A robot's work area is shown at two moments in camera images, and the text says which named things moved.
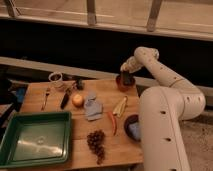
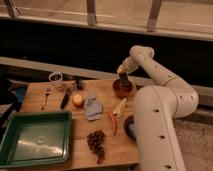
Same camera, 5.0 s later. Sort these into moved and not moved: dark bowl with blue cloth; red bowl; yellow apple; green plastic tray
Moved: red bowl
Not moved: dark bowl with blue cloth; green plastic tray; yellow apple
